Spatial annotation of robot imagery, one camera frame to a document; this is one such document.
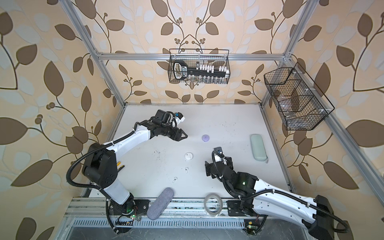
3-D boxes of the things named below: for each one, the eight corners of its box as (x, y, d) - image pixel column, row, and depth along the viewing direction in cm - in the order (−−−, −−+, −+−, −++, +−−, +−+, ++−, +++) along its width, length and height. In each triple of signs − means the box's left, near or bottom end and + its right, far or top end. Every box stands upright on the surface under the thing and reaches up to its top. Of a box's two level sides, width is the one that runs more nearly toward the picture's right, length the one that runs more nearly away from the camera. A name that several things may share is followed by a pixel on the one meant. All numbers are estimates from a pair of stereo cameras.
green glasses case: (255, 162, 92) (256, 160, 89) (248, 136, 104) (249, 134, 101) (268, 162, 92) (270, 160, 89) (259, 136, 104) (261, 134, 101)
